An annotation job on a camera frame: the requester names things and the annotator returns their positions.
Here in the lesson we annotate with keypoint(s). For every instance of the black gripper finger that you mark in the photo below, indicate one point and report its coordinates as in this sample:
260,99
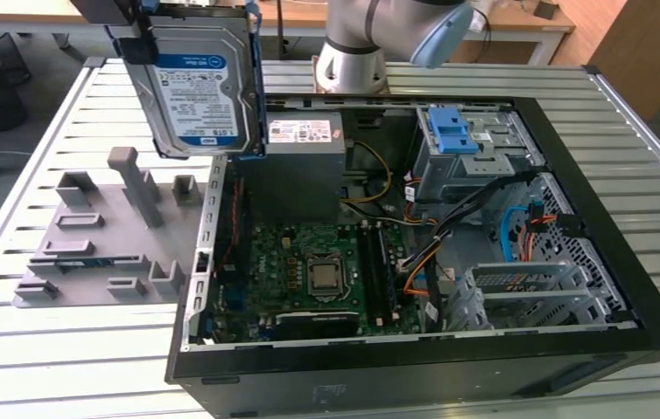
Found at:
140,52

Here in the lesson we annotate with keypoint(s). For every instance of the hard disk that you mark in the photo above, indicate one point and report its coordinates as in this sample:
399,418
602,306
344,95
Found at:
196,96

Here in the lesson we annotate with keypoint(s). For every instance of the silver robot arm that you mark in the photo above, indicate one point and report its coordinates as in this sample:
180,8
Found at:
353,65

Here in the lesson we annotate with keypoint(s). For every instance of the metal disk bay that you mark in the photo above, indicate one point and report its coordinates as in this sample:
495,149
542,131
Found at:
540,299

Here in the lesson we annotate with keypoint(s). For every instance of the grey power supply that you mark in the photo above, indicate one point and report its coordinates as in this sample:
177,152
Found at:
301,183

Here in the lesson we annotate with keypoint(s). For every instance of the grey parts rack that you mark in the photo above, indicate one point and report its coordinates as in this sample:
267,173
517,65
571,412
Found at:
114,235

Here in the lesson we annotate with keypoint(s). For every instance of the green motherboard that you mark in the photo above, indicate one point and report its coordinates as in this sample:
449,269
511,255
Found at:
284,262

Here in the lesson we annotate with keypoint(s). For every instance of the blue drive latch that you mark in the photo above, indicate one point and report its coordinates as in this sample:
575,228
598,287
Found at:
449,131

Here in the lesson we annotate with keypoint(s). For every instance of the black CPU socket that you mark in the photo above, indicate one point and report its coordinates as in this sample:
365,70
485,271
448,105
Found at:
324,256

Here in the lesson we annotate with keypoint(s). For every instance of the silver CPU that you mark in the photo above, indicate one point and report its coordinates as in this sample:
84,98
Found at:
325,277

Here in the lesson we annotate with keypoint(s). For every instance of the metal optical drive cage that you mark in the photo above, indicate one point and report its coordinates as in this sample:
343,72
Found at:
481,168

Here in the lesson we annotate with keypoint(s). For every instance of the black RAM stick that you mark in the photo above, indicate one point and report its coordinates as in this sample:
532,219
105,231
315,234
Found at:
388,270

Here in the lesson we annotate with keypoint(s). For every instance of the black graphics card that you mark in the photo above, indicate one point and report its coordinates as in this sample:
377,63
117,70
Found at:
316,325

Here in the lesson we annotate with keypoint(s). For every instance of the small black box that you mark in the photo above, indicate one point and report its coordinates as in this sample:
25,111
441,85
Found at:
546,9

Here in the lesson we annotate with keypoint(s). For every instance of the black PC case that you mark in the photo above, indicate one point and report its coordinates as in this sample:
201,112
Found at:
365,375

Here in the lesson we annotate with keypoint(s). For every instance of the brown wooden cabinet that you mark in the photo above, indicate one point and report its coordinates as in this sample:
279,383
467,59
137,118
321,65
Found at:
644,43

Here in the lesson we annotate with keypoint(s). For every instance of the wooden desk white frame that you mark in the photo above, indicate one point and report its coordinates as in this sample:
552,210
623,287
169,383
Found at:
16,15
528,22

